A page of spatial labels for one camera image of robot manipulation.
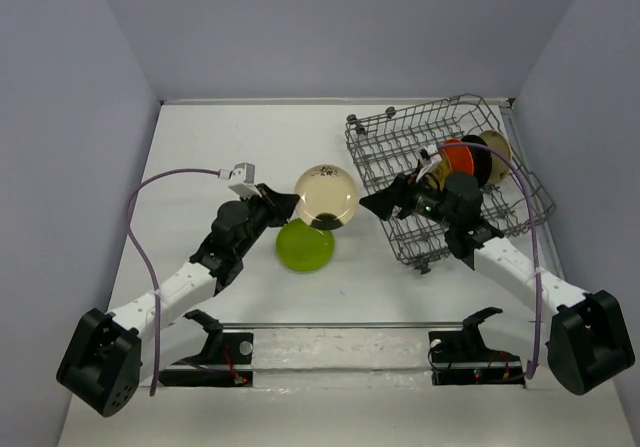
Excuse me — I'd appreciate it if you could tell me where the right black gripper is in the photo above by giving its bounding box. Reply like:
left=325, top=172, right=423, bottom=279
left=359, top=166, right=457, bottom=229

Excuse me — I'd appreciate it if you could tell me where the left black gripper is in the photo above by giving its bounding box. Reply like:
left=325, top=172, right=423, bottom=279
left=235, top=183, right=299, bottom=258

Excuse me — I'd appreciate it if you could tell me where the brown yellow patterned plate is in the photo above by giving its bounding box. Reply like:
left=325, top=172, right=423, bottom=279
left=423, top=154, right=452, bottom=190

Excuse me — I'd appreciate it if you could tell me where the green plate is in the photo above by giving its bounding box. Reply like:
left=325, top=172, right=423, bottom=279
left=276, top=219, right=335, bottom=272

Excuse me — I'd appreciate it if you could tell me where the cream plate with dark spot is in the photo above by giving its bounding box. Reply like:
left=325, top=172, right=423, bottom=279
left=295, top=164, right=359, bottom=231

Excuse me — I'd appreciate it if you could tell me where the grey wire dish rack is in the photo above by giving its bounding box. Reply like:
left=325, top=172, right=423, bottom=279
left=346, top=95, right=555, bottom=273

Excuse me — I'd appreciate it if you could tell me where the orange plate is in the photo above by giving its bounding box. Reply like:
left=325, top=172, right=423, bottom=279
left=443, top=139, right=475, bottom=175

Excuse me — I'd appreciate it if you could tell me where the black plate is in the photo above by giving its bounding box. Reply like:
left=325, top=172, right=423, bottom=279
left=461, top=134, right=493, bottom=187

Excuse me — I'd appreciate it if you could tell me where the cream floral plate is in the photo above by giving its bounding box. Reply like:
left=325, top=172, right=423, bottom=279
left=480, top=130, right=512, bottom=185

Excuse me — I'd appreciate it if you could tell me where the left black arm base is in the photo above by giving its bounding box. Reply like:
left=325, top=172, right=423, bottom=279
left=159, top=309, right=254, bottom=388

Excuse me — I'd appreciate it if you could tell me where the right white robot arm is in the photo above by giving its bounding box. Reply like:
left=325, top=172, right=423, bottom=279
left=360, top=172, right=636, bottom=395

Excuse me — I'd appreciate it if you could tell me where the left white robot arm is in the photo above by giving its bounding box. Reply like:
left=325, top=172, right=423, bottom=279
left=56, top=184, right=300, bottom=418

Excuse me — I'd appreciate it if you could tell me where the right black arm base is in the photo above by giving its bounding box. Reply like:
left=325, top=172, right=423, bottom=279
left=427, top=307, right=526, bottom=386

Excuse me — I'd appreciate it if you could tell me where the white foam strip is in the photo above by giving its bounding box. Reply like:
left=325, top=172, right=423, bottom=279
left=251, top=328, right=430, bottom=371

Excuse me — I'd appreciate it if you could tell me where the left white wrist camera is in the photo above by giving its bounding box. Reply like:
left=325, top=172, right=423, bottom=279
left=218, top=162, right=262, bottom=200

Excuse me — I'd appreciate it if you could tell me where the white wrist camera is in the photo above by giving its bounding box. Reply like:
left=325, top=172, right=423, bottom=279
left=416, top=144, right=442, bottom=181
left=218, top=162, right=262, bottom=200

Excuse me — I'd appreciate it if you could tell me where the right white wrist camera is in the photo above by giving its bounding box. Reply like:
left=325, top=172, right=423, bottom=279
left=416, top=144, right=442, bottom=181

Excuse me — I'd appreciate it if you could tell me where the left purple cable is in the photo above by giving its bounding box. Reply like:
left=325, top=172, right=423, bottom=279
left=125, top=166, right=224, bottom=398

